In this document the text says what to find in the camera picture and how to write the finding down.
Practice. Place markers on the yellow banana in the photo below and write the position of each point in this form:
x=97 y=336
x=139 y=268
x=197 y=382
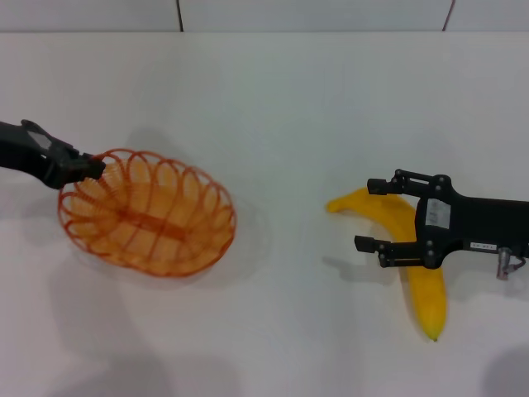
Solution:
x=430 y=302

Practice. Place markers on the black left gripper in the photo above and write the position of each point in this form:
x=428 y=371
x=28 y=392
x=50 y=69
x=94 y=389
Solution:
x=25 y=153

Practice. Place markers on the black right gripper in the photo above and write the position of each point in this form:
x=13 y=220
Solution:
x=479 y=225

